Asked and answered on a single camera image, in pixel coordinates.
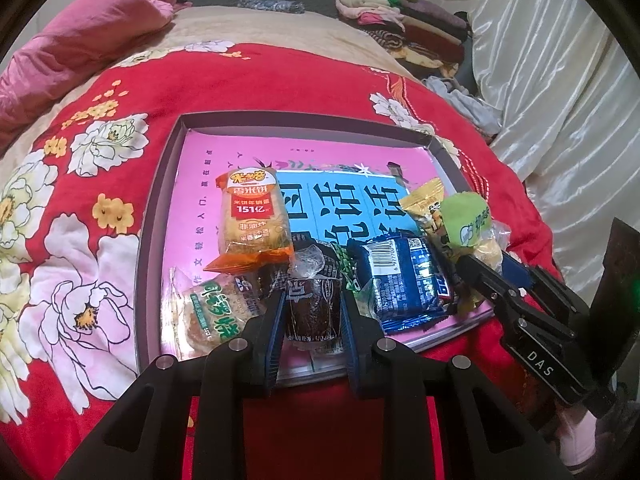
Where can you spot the pale grey cloth bundle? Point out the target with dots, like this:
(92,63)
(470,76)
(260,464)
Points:
(470,105)

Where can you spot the white satin curtain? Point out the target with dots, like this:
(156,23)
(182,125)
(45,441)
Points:
(560,85)

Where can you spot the person's right forearm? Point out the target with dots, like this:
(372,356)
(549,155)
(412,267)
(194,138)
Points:
(580,440)

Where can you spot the blue snack packet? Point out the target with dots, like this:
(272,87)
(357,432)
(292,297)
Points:
(400,285)

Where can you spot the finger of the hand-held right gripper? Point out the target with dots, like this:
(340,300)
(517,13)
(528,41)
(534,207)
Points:
(495,285)
(520,272)

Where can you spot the red floral blanket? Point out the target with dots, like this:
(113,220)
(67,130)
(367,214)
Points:
(250,90)

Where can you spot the pink quilt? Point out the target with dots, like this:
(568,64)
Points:
(75,40)

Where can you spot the dark patterned cushion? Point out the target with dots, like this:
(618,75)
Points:
(270,5)

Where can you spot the clear plastic snack packet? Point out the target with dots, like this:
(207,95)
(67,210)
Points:
(490,250)

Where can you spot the grey shallow box tray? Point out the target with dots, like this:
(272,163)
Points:
(155,210)

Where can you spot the dark green snack packet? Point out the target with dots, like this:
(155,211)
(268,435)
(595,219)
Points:
(347,267)

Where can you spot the long yellow cartoon snack packet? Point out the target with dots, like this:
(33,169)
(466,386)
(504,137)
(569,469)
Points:
(425,205)

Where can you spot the pink book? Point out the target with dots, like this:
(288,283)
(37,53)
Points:
(200,185)

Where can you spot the orange rice cracker packet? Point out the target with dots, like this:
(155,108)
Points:
(255,220)

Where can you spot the stack of folded clothes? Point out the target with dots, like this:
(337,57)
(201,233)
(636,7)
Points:
(415,25)

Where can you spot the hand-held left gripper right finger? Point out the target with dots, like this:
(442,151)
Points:
(352,345)

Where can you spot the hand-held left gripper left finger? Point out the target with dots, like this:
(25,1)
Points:
(272,340)

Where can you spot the small black candy packet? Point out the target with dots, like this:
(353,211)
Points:
(312,310)

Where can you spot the clear green-printed pastry packet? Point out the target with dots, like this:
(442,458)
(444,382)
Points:
(215,315)

